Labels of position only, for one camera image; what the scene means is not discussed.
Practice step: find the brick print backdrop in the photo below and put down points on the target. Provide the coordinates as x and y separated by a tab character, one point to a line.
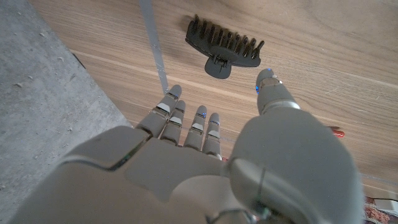
374	216

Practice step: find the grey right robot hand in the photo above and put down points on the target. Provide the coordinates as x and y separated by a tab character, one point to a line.
186	186

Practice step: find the white power box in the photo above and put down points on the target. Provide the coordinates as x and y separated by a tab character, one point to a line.
387	205

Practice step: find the grey tape outline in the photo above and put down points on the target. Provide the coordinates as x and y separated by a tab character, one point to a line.
152	37

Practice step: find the black hair claw clip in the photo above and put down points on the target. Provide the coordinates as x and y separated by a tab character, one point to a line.
224	53

